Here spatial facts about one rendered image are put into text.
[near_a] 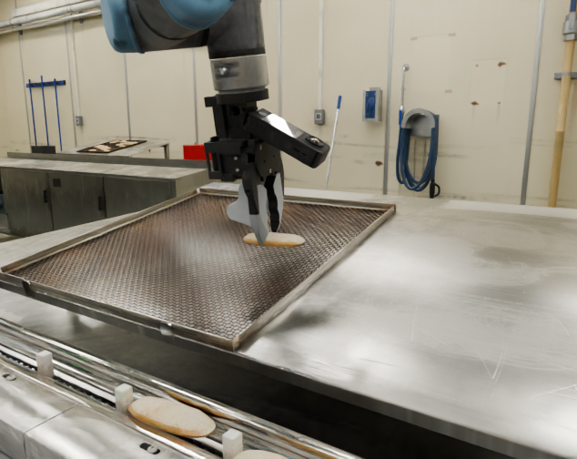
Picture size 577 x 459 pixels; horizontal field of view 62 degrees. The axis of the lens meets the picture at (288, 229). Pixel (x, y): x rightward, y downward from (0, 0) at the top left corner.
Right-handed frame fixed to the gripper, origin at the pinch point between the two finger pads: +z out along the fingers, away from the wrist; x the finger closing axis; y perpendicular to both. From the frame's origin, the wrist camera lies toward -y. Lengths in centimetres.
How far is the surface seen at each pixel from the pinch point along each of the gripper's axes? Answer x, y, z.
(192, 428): 31.6, -6.6, 7.0
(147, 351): 16.1, 13.0, 12.9
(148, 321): 19.7, 7.9, 5.0
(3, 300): 11, 51, 13
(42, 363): 29.1, 15.9, 6.4
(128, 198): -198, 224, 64
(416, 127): -341, 42, 42
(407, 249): -10.6, -17.6, 5.9
